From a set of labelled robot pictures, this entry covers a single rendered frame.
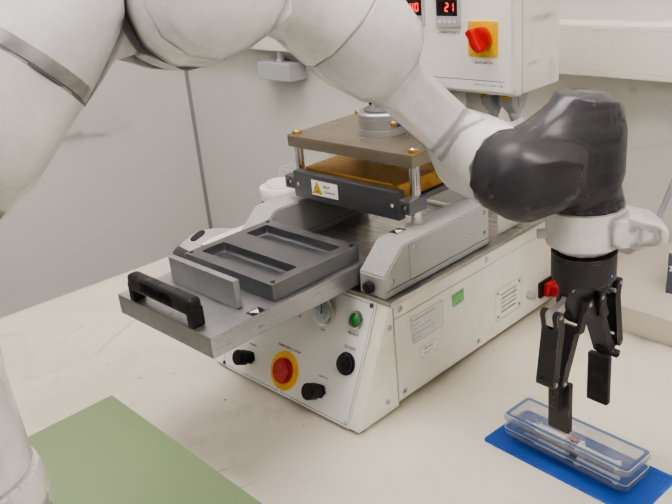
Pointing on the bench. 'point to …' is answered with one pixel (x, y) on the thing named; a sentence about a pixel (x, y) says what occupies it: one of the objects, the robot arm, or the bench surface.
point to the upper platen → (380, 174)
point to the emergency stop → (282, 370)
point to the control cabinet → (489, 56)
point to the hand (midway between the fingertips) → (579, 396)
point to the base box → (450, 322)
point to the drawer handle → (163, 293)
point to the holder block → (275, 258)
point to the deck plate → (353, 233)
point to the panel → (314, 357)
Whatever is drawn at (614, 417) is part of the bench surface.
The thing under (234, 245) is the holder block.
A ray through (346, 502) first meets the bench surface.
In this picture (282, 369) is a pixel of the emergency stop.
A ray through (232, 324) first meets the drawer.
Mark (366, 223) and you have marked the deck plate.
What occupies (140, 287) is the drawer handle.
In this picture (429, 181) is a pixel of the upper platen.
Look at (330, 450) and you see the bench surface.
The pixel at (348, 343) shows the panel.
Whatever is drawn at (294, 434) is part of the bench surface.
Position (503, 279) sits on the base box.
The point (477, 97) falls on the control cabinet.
